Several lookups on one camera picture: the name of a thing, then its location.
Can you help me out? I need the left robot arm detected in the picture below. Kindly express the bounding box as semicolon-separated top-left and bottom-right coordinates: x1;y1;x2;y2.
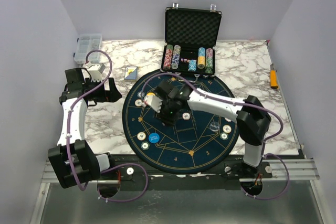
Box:
48;68;122;188

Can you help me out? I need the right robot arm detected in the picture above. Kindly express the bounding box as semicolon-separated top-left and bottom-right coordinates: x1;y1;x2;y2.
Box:
144;81;271;178

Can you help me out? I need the yellow white poker chip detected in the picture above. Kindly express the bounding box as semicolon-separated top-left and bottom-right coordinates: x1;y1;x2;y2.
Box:
223;125;232;134

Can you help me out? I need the clear dealer button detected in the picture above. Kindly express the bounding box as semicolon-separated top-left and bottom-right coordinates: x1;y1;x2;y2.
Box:
209;121;221;132

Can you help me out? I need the yellow chip stack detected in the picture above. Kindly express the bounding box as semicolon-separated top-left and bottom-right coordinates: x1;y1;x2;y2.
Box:
197;47;206;69

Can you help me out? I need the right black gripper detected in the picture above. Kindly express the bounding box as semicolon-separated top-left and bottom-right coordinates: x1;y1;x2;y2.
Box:
153;100;180;127

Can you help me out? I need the blue grey chip stack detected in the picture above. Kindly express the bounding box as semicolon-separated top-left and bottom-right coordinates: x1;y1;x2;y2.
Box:
171;45;181;69

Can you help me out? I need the orange utility knife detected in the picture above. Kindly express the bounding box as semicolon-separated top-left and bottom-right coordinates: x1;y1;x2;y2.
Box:
270;63;279;89

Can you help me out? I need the pink green chip stack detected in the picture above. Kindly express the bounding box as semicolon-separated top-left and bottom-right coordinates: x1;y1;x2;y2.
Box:
205;48;213;74

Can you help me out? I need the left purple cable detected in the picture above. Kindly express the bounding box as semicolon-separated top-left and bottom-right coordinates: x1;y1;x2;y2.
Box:
65;50;150;203

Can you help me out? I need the black mounting base rail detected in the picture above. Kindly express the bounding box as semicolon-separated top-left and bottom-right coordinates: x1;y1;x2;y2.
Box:
95;154;272;191

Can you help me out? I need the blue playing card box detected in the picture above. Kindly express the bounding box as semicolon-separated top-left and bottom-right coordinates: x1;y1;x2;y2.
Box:
124;66;138;81

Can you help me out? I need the clear plastic organizer box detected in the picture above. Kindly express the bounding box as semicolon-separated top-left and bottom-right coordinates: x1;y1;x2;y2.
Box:
73;34;102;65

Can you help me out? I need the light blue chip stack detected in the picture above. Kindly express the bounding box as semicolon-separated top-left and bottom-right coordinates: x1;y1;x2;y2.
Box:
188;59;197;72

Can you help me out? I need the black aluminium chip case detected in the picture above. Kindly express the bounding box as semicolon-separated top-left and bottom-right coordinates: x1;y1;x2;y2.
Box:
160;3;222;78

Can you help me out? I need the yellow fifty poker chip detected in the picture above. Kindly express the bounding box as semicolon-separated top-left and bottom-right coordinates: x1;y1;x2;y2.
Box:
135;99;143;107

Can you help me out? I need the red white chip stack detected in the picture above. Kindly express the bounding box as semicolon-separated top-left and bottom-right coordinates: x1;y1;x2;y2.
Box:
163;45;173;70

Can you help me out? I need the green white chip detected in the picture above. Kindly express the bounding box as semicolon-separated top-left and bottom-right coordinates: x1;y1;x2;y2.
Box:
141;142;150;150

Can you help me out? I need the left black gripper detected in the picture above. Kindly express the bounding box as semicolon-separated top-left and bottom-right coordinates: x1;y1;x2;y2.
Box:
85;77;122;102

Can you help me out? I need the round blue poker mat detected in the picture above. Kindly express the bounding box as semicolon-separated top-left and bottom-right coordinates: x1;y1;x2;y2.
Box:
122;70;239;174

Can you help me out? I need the green poker chip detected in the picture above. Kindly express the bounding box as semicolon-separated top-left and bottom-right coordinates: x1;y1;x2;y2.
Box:
220;132;228;140

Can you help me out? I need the blue small blind button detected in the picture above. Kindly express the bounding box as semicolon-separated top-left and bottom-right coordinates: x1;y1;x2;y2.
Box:
149;133;160;144

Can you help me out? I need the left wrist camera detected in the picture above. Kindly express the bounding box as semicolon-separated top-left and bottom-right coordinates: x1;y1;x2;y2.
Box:
85;63;106;82

